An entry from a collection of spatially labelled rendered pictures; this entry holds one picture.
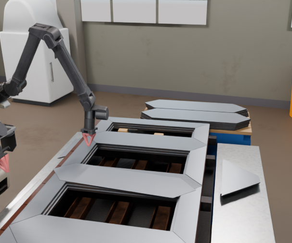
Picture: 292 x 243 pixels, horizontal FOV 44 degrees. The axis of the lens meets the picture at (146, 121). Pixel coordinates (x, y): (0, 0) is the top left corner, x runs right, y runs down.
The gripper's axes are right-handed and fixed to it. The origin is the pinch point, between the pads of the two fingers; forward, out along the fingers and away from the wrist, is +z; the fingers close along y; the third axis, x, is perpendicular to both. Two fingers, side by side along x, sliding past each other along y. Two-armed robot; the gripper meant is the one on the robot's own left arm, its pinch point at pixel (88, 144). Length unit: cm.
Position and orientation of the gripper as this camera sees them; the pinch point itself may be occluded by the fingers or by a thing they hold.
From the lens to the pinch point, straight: 199.4
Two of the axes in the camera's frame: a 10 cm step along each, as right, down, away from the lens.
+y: 1.8, -1.4, 9.7
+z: -0.7, 9.9, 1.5
